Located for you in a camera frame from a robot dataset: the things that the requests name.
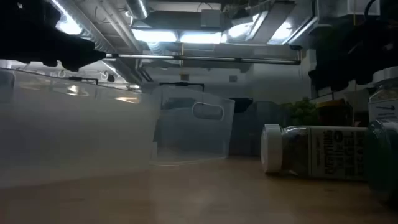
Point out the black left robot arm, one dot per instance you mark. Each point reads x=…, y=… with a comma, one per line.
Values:
x=18, y=12

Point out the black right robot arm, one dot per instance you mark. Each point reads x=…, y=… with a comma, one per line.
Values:
x=388, y=12

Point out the smoky transparent plastic bin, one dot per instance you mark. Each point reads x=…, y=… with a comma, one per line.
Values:
x=258, y=130

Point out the everything bagel seasoning jar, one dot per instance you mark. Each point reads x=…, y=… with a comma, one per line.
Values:
x=314, y=152

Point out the green artificial succulent plant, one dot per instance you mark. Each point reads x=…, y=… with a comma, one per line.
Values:
x=303, y=113

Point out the clear plastic bin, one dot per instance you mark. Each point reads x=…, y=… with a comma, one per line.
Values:
x=71, y=133
x=186, y=140

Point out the white lid spice jar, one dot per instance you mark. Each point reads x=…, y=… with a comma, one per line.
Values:
x=385, y=102

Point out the green lid herb jar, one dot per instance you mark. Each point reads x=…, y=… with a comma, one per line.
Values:
x=384, y=161

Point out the grey metal overhead rail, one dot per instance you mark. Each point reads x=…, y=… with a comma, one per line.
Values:
x=202, y=58

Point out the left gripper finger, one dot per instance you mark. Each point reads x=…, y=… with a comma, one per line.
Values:
x=81, y=60

